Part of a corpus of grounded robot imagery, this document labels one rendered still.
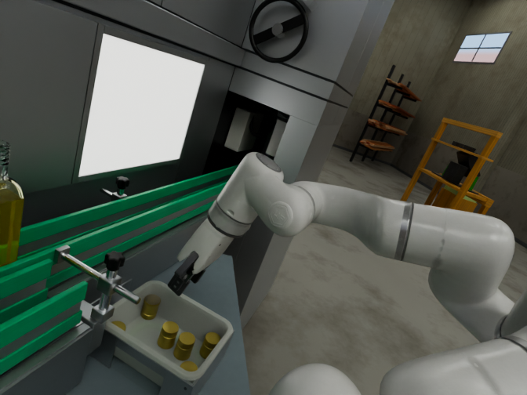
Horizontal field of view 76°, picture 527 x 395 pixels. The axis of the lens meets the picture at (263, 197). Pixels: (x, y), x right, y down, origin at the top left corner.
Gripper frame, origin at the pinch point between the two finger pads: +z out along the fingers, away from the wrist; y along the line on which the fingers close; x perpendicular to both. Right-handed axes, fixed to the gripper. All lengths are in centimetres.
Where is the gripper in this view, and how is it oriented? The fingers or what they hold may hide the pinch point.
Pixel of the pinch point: (187, 277)
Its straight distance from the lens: 68.4
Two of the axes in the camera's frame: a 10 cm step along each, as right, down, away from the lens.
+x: 7.5, 6.4, -1.7
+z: -5.5, 7.5, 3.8
